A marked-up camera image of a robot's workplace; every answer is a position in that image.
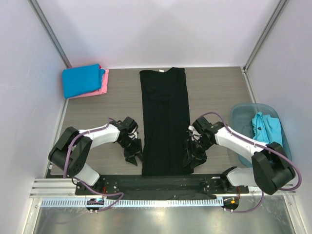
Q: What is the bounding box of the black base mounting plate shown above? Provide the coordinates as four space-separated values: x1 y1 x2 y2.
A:
91 174 249 200

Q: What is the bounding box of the folded blue t shirt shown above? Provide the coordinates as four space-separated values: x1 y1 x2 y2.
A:
62 64 105 99

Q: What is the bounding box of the folded pink t shirt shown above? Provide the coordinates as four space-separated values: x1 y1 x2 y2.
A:
71 69 110 99

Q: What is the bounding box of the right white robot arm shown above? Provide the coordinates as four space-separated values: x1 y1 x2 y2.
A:
183 116 296 195

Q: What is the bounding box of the crumpled light blue t shirt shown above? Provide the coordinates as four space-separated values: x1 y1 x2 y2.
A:
252 112 283 146

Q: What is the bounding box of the black t shirt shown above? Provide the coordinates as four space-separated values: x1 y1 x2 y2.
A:
139 67 194 176

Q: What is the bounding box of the aluminium frame rail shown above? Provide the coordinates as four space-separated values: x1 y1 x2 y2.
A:
29 178 297 198

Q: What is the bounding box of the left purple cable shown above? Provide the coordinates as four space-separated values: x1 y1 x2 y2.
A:
62 116 125 212

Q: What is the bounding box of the left aluminium corner post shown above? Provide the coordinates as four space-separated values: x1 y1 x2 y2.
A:
28 0 72 68

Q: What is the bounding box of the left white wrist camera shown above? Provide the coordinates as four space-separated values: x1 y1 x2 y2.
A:
128 129 138 139

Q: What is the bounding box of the aluminium corner post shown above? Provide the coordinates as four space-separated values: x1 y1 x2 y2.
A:
28 0 72 68
244 0 291 69

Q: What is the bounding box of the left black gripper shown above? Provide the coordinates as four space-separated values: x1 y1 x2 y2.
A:
118 136 145 166

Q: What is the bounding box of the translucent blue plastic bin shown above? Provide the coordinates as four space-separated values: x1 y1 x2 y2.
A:
231 103 292 160

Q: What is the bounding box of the right aluminium corner post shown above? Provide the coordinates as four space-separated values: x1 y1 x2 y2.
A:
244 0 291 69

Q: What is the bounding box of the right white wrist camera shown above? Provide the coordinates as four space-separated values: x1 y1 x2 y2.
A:
188 125 201 141

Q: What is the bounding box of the white slotted cable duct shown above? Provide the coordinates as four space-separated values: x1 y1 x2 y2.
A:
40 197 224 208

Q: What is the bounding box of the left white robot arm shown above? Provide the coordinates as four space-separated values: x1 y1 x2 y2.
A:
48 117 143 195

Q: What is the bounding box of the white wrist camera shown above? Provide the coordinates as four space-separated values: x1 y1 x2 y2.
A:
188 125 201 141
128 129 138 139

